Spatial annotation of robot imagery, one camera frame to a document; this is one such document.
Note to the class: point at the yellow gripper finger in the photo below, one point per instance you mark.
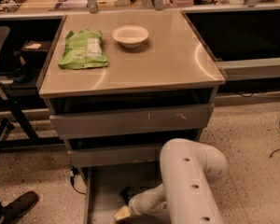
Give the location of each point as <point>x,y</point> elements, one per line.
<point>122,213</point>

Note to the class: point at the dark blue rxbar wrapper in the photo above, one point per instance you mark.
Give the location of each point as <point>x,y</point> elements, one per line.
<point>126,194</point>

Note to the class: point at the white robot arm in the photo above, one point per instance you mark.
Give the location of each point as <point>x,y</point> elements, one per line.
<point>188,168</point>

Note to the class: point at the grey open bottom drawer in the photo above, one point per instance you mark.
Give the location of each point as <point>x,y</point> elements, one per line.
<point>105,184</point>

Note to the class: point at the grey middle drawer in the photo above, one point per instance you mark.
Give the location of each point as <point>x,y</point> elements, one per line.
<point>103,156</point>

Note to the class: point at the grey top drawer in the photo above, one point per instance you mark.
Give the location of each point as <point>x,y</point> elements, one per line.
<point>130,121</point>

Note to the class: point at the grey drawer cabinet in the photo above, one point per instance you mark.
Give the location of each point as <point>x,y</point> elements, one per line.
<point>170,68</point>

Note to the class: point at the black shoe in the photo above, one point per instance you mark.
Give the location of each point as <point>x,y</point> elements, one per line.
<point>19,207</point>

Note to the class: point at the green snack bag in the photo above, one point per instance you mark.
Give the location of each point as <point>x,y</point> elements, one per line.
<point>83,50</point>

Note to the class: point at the white paper bowl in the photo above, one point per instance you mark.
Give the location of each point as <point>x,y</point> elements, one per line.
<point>130,36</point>

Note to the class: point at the black box with label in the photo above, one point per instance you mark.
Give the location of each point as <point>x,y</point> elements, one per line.
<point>35,52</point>

